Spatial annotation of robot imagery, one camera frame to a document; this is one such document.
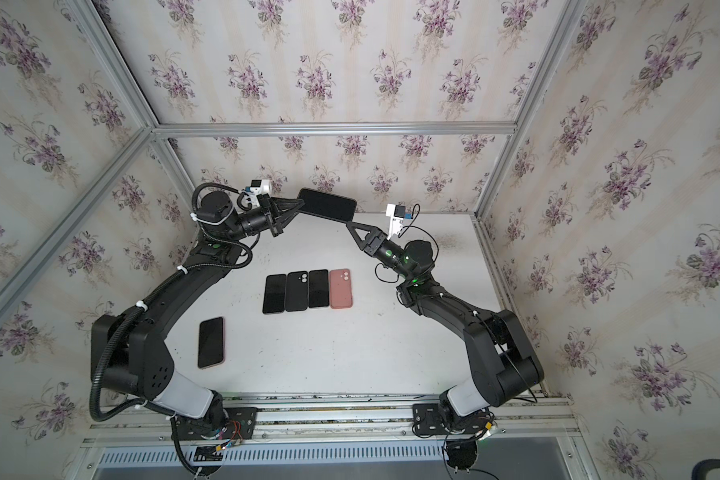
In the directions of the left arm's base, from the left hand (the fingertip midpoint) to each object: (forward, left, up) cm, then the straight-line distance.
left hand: (303, 199), depth 70 cm
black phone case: (-3, +7, -37) cm, 38 cm away
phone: (-3, +14, -39) cm, 42 cm away
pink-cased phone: (-3, 0, -37) cm, 37 cm away
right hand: (-5, -10, -5) cm, 12 cm away
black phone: (+2, -5, -3) cm, 6 cm away
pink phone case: (-4, -8, -39) cm, 40 cm away
